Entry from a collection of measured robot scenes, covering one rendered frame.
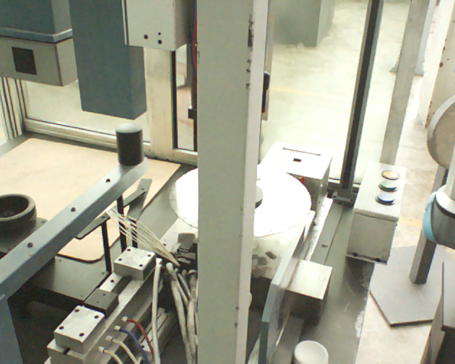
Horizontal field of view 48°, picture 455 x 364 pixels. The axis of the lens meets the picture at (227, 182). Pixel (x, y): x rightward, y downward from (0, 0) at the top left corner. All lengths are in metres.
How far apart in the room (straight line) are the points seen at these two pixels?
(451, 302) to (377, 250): 0.21
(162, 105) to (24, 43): 0.73
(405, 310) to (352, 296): 1.14
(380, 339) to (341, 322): 1.07
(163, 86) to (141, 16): 0.86
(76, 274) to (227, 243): 0.80
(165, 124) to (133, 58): 0.87
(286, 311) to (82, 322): 0.45
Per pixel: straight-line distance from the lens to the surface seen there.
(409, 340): 2.30
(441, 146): 2.08
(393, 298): 2.43
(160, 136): 1.77
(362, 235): 1.34
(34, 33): 1.04
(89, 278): 1.17
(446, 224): 1.24
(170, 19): 0.82
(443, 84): 4.18
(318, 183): 1.41
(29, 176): 1.76
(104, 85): 0.92
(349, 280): 1.31
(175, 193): 1.20
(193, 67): 0.87
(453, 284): 1.39
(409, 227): 2.97
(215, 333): 0.49
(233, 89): 0.35
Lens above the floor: 1.57
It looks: 30 degrees down
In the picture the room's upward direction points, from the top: 2 degrees clockwise
